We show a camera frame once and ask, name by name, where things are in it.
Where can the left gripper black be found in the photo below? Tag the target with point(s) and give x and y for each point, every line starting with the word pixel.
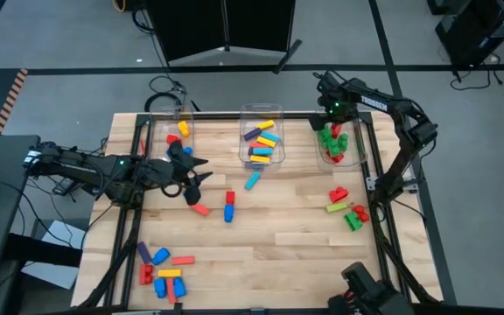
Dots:
pixel 169 170

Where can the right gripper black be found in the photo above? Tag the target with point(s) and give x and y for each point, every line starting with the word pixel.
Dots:
pixel 337 98

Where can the red chunky toy block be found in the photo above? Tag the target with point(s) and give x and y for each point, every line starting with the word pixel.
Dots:
pixel 337 158
pixel 337 130
pixel 145 275
pixel 338 194
pixel 361 213
pixel 230 197
pixel 173 139

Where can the blue chunky toy block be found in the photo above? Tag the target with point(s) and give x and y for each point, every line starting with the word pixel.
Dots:
pixel 160 288
pixel 187 150
pixel 161 256
pixel 228 213
pixel 179 287

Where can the red slim toy block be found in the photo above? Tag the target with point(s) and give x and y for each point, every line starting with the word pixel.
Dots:
pixel 171 292
pixel 200 209
pixel 255 144
pixel 183 260

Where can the yellow chunky toy block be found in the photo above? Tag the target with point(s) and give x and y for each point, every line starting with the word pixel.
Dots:
pixel 183 128

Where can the teal slim toy block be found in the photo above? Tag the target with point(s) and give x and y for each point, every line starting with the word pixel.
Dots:
pixel 272 137
pixel 252 180
pixel 263 151

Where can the lime green slim toy block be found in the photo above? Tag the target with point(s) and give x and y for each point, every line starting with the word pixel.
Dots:
pixel 336 207

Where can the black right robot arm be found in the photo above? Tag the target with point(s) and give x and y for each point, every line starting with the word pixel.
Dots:
pixel 392 107

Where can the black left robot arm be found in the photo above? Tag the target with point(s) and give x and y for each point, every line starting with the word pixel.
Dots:
pixel 81 168

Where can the clear plastic bin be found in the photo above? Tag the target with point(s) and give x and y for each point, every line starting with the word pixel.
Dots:
pixel 245 114
pixel 164 116
pixel 357 153

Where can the black power adapter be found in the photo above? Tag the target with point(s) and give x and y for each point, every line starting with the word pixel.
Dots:
pixel 64 186

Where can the black folding divider screen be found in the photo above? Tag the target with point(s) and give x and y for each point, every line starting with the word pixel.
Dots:
pixel 191 26

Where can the black boxy device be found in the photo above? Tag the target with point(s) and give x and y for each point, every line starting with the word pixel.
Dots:
pixel 374 297

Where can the black equipment cabinet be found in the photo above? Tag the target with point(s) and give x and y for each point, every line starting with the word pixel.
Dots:
pixel 475 30

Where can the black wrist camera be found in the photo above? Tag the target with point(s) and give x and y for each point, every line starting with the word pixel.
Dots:
pixel 193 196

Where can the silver aluminium bracket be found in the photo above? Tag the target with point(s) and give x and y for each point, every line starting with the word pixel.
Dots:
pixel 371 184

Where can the black aluminium rig frame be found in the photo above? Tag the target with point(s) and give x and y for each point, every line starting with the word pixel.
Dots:
pixel 135 219

